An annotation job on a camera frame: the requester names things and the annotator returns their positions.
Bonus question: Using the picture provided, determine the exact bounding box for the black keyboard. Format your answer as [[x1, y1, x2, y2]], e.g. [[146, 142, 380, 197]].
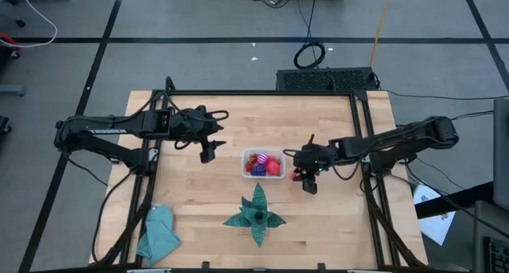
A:
[[482, 236, 509, 273]]

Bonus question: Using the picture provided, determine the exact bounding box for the black perforated computer case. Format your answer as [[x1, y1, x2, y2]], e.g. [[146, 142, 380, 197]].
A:
[[275, 66, 379, 92]]

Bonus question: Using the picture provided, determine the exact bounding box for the dark green artificial plant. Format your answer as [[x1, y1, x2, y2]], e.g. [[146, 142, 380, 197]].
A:
[[222, 181, 288, 248]]

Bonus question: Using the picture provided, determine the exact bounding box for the clear plastic tupperware container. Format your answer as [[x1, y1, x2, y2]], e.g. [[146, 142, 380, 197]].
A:
[[241, 146, 287, 180]]

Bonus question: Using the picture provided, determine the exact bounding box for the white printed paper sheet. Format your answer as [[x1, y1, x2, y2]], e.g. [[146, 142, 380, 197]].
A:
[[412, 183, 457, 247]]

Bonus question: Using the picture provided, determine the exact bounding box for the black metal table frame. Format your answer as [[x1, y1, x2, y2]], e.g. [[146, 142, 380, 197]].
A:
[[87, 76, 429, 271]]

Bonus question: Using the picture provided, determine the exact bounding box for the yellow cable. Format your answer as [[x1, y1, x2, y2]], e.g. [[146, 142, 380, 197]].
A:
[[369, 0, 396, 69]]

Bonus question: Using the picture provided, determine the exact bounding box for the red wheeled object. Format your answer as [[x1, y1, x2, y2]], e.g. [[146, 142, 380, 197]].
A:
[[0, 32, 21, 60]]

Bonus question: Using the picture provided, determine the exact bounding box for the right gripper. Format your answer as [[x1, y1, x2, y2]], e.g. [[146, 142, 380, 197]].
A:
[[293, 133, 333, 196]]

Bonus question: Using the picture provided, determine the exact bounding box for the white cable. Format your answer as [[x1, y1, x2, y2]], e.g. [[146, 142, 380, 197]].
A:
[[0, 0, 59, 49]]

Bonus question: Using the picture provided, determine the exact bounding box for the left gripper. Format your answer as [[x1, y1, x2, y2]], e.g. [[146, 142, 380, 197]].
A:
[[170, 105, 228, 165]]

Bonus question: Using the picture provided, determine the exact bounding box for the coiled black cable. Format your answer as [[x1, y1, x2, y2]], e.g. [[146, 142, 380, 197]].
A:
[[293, 41, 327, 70]]

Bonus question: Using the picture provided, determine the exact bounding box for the teal cloth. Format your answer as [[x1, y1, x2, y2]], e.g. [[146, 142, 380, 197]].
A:
[[135, 202, 183, 267]]

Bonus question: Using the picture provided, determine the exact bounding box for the grey monitor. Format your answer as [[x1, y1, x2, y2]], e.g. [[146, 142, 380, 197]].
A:
[[492, 97, 509, 210]]

